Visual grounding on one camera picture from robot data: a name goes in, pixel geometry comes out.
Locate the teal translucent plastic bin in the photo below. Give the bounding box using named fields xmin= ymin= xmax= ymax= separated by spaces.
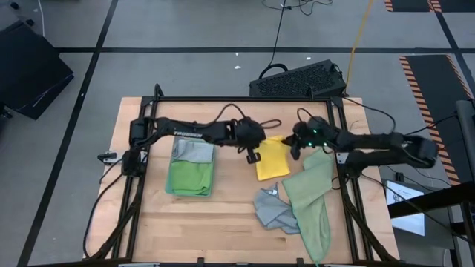
xmin=165 ymin=136 xmax=216 ymax=197

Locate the white printed sheet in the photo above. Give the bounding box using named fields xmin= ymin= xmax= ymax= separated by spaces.
xmin=385 ymin=179 xmax=426 ymax=237

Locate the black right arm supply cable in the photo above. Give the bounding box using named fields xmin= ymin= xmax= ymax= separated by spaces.
xmin=343 ymin=96 xmax=397 ymax=131

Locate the bright green microfiber towel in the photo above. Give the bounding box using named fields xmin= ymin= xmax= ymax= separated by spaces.
xmin=168 ymin=159 xmax=214 ymax=197

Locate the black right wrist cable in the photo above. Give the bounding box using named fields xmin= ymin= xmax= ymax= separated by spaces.
xmin=296 ymin=107 xmax=317 ymax=123

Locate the large black case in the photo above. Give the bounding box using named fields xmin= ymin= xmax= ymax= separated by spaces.
xmin=0 ymin=20 xmax=74 ymax=120

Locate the grey microfiber towel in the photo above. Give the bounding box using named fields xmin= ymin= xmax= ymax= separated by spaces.
xmin=172 ymin=137 xmax=215 ymax=163

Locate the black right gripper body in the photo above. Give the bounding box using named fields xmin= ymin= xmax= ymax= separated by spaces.
xmin=290 ymin=117 xmax=341 ymax=160

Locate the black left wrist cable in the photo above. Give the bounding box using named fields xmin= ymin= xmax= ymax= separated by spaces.
xmin=207 ymin=102 xmax=282 ymax=130

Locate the small grey ribbed towel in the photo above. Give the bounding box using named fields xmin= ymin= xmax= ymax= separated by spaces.
xmin=254 ymin=183 xmax=301 ymax=235

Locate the black metal stand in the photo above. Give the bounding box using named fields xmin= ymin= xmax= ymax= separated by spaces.
xmin=387 ymin=181 xmax=475 ymax=267

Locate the black arm base cable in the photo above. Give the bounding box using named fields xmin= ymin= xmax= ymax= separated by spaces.
xmin=82 ymin=172 xmax=125 ymax=259

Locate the yellow microfiber towel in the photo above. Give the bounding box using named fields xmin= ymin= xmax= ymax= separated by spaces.
xmin=254 ymin=135 xmax=292 ymax=182

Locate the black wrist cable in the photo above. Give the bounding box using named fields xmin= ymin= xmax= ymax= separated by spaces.
xmin=207 ymin=102 xmax=282 ymax=130
xmin=296 ymin=107 xmax=317 ymax=123

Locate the grey padded post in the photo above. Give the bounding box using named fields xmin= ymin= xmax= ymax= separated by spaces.
xmin=455 ymin=99 xmax=475 ymax=182

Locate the yellow cable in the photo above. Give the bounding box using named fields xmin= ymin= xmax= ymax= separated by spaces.
xmin=344 ymin=0 xmax=374 ymax=93

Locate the pale green microfiber towel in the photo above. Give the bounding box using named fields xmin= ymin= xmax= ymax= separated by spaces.
xmin=281 ymin=148 xmax=335 ymax=265

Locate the black perforated computer case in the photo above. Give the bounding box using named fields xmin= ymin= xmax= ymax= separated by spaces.
xmin=249 ymin=59 xmax=348 ymax=99

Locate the black floor cable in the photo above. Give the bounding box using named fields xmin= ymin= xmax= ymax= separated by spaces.
xmin=258 ymin=0 xmax=334 ymax=79

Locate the black mat with hazard stripes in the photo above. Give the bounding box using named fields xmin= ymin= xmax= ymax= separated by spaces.
xmin=384 ymin=0 xmax=475 ymax=13
xmin=399 ymin=54 xmax=475 ymax=186

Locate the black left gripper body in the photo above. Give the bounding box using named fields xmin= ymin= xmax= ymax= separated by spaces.
xmin=235 ymin=116 xmax=267 ymax=164

